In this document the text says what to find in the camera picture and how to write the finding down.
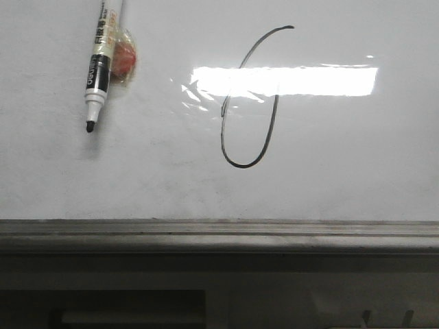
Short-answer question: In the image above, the red magnet taped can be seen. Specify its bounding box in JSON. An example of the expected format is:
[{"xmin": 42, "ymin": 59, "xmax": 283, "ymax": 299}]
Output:
[{"xmin": 110, "ymin": 29, "xmax": 137, "ymax": 85}]

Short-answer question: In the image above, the white whiteboard surface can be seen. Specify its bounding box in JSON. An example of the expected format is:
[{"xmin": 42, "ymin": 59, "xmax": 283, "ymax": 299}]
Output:
[{"xmin": 1, "ymin": 1, "xmax": 438, "ymax": 221}]

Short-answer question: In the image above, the white black whiteboard marker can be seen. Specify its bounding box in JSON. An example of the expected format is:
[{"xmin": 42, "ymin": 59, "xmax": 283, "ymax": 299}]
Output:
[{"xmin": 84, "ymin": 1, "xmax": 123, "ymax": 133}]

